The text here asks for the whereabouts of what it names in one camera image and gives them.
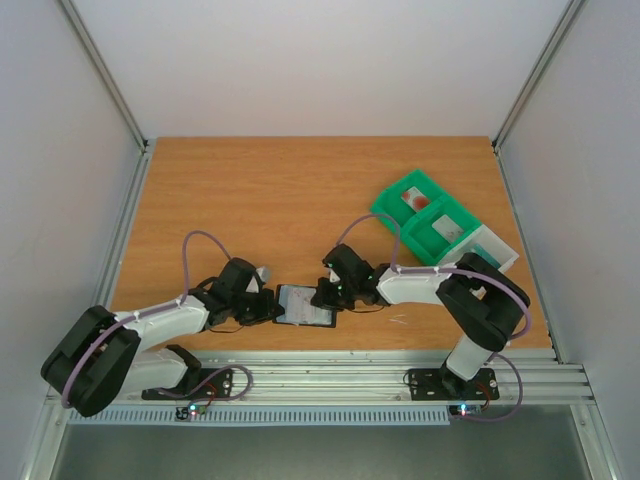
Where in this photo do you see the grey slotted cable duct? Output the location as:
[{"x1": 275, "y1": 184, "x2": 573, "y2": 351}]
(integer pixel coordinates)
[{"x1": 68, "y1": 405, "x2": 450, "y2": 427}]

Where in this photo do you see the white card with red dot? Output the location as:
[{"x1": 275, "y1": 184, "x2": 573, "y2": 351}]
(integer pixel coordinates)
[{"x1": 401, "y1": 186, "x2": 431, "y2": 212}]

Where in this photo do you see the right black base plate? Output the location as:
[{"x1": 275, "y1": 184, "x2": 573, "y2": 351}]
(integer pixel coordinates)
[{"x1": 403, "y1": 368, "x2": 500, "y2": 401}]

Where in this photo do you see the aluminium frame post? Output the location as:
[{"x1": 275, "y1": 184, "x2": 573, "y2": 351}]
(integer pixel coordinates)
[
  {"x1": 491, "y1": 0, "x2": 587, "y2": 156},
  {"x1": 56, "y1": 0, "x2": 149, "y2": 153}
]

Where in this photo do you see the green plastic compartment tray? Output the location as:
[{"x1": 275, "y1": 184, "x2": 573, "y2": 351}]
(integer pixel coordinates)
[{"x1": 370, "y1": 169, "x2": 481, "y2": 266}]

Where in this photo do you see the right aluminium frame post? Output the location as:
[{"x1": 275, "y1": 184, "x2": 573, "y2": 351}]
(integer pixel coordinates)
[{"x1": 491, "y1": 0, "x2": 587, "y2": 156}]

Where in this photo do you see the white plastic bin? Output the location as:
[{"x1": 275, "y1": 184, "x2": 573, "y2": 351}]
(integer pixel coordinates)
[{"x1": 437, "y1": 224, "x2": 519, "y2": 273}]

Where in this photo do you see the teal card in bin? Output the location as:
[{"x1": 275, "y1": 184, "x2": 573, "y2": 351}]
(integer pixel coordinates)
[{"x1": 472, "y1": 244, "x2": 501, "y2": 268}]

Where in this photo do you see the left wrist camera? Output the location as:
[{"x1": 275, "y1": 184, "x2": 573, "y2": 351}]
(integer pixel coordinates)
[{"x1": 246, "y1": 266, "x2": 271, "y2": 293}]

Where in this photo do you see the aluminium front rail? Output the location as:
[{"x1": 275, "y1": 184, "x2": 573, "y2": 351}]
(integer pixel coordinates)
[{"x1": 45, "y1": 349, "x2": 596, "y2": 405}]

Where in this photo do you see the white card red print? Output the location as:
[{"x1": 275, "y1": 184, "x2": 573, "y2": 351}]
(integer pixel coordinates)
[{"x1": 276, "y1": 285, "x2": 316, "y2": 325}]

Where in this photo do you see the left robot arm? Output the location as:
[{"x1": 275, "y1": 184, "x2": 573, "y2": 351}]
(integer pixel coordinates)
[{"x1": 40, "y1": 258, "x2": 285, "y2": 417}]

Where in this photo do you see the black leather card holder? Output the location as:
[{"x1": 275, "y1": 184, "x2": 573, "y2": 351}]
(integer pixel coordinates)
[{"x1": 273, "y1": 284, "x2": 337, "y2": 328}]

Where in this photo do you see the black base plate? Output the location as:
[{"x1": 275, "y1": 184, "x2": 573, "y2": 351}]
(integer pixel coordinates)
[
  {"x1": 141, "y1": 368, "x2": 233, "y2": 401},
  {"x1": 403, "y1": 368, "x2": 500, "y2": 401}
]

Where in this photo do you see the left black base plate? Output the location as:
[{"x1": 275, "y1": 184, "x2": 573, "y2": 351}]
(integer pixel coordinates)
[{"x1": 141, "y1": 368, "x2": 233, "y2": 401}]

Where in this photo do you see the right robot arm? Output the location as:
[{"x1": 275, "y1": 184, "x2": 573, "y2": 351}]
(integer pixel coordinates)
[{"x1": 311, "y1": 244, "x2": 532, "y2": 400}]

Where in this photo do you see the white card in tray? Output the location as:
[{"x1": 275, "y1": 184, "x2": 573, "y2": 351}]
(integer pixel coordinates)
[{"x1": 432, "y1": 215, "x2": 464, "y2": 244}]

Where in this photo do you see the left aluminium frame post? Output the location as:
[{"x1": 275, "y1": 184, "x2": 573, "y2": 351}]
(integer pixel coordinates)
[{"x1": 56, "y1": 0, "x2": 149, "y2": 153}]

